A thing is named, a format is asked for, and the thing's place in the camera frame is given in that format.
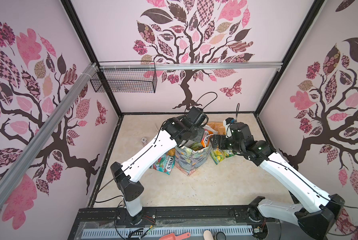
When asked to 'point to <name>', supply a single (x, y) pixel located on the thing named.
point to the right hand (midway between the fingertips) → (217, 136)
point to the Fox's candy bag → (165, 164)
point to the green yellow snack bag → (218, 155)
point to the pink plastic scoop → (172, 236)
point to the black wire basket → (125, 80)
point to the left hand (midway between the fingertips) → (195, 134)
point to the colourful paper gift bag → (188, 161)
